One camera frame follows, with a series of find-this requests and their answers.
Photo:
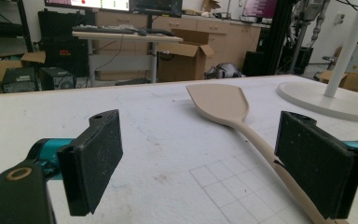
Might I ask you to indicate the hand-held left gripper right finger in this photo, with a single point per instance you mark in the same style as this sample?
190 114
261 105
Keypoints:
317 168

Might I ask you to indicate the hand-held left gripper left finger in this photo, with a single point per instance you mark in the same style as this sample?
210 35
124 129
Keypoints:
90 161

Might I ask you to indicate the beige spatula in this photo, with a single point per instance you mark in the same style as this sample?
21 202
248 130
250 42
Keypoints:
230 109

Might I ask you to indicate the white lamp stand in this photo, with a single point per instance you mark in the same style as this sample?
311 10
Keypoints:
335 90

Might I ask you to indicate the black computer tower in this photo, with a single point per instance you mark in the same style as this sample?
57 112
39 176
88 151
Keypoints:
57 78
20 80

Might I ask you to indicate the small cardboard box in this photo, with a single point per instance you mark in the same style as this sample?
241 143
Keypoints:
349 81

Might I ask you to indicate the black hard case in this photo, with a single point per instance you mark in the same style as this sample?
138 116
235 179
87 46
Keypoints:
63 43

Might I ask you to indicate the wooden desk with metal legs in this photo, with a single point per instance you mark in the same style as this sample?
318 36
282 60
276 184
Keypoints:
124 40

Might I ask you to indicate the black keyboard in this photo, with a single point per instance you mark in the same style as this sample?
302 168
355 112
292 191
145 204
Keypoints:
104 30

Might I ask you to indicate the grey helmet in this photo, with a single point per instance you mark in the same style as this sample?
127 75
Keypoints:
227 71

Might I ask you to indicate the open cardboard box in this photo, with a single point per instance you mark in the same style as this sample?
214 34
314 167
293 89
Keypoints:
183 59

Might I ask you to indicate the grey robot on stand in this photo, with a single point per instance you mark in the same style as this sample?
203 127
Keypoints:
307 21

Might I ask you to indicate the monitor with white screen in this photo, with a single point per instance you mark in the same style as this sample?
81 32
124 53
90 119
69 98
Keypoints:
88 3

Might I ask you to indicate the black metal shelf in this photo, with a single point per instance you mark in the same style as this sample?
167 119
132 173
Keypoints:
4 28

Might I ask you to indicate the dark monitor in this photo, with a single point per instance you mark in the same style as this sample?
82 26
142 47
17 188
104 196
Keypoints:
155 6

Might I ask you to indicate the monitor with purple screen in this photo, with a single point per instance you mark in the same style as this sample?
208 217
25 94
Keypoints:
259 7

